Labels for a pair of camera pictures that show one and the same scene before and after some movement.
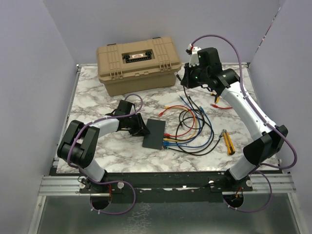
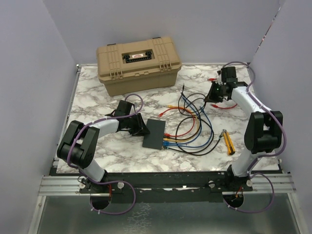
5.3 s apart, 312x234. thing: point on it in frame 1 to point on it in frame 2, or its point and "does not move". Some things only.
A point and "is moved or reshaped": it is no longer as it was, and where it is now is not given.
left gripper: (140, 129) does not move
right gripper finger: (185, 80) to (212, 95)
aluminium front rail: (69, 185) does not move
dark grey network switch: (154, 140) does not move
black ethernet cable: (191, 105) is moved or reshaped
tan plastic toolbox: (138, 66) does not move
